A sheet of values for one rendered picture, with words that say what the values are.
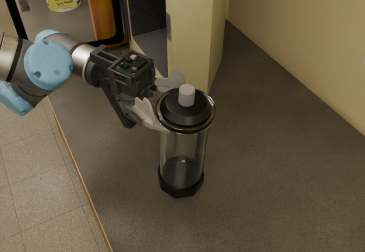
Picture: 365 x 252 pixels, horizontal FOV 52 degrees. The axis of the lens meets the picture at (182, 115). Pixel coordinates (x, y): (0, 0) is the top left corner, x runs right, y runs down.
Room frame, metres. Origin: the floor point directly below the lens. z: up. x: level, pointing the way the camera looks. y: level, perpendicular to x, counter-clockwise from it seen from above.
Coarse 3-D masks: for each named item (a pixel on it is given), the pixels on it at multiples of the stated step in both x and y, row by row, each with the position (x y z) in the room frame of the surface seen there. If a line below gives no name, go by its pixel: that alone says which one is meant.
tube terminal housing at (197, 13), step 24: (168, 0) 0.77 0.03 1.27; (192, 0) 0.79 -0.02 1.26; (216, 0) 0.85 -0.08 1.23; (192, 24) 0.79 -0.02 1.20; (216, 24) 0.87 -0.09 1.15; (168, 48) 0.78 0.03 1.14; (192, 48) 0.79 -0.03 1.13; (216, 48) 0.90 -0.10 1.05; (168, 72) 0.78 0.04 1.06; (192, 72) 0.79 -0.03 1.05; (216, 72) 0.93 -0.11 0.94
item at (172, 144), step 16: (160, 96) 0.51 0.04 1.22; (208, 96) 0.51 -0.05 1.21; (160, 112) 0.47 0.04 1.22; (176, 128) 0.43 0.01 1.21; (192, 128) 0.43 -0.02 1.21; (208, 128) 0.47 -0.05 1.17; (160, 144) 0.47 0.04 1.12; (176, 144) 0.44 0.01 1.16; (192, 144) 0.44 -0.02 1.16; (160, 160) 0.47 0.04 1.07; (176, 160) 0.44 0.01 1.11; (192, 160) 0.44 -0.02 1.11; (176, 176) 0.44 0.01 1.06; (192, 176) 0.45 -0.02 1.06
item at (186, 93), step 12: (168, 96) 0.49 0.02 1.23; (180, 96) 0.48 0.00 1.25; (192, 96) 0.47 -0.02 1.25; (204, 96) 0.50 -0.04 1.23; (168, 108) 0.47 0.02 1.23; (180, 108) 0.47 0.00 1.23; (192, 108) 0.47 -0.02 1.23; (204, 108) 0.47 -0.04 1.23; (180, 120) 0.44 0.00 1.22; (192, 120) 0.44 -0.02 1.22; (204, 120) 0.45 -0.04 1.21
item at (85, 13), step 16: (16, 0) 0.94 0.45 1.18; (32, 0) 0.95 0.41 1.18; (48, 0) 0.96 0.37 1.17; (64, 0) 0.98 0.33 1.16; (80, 0) 0.99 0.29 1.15; (96, 0) 1.00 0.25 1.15; (32, 16) 0.94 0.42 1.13; (48, 16) 0.96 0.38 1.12; (64, 16) 0.97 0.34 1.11; (80, 16) 0.99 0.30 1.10; (96, 16) 1.00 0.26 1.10; (112, 16) 1.02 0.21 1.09; (32, 32) 0.94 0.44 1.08; (64, 32) 0.97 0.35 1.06; (80, 32) 0.98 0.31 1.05; (96, 32) 1.00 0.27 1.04; (112, 32) 1.01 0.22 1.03
